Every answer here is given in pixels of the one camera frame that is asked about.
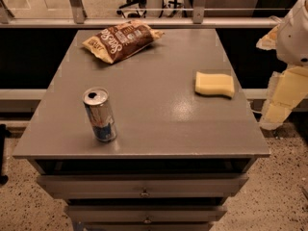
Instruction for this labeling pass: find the lower grey drawer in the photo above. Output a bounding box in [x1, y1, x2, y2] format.
[65, 206, 226, 224]

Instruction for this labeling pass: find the grey drawer cabinet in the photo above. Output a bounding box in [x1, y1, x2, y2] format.
[14, 29, 270, 231]

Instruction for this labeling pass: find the redbull can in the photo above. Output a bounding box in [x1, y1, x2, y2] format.
[83, 87, 116, 142]

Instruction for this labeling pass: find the brown chip bag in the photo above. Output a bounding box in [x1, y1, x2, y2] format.
[83, 19, 164, 64]

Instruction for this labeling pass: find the black office chair base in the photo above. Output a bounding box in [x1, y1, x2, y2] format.
[116, 0, 184, 18]

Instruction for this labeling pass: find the metal window railing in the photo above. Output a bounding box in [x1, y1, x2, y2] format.
[0, 0, 297, 29]

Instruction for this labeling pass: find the grey drawer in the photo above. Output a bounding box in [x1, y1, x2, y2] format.
[38, 173, 248, 199]
[65, 206, 226, 224]

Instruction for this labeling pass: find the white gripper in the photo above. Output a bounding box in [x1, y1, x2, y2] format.
[256, 0, 308, 130]

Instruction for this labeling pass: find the upper grey drawer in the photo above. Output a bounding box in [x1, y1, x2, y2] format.
[38, 173, 248, 199]

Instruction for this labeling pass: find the yellow sponge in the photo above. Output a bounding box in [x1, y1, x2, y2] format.
[194, 72, 235, 98]

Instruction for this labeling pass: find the black stand at left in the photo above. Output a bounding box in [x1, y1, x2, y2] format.
[0, 124, 11, 186]

